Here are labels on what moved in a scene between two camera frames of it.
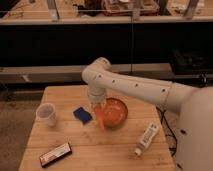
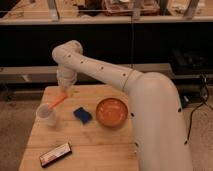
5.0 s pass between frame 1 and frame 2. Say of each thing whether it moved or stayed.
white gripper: moved
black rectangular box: stayed
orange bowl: stayed
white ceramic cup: stayed
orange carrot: moved
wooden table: stayed
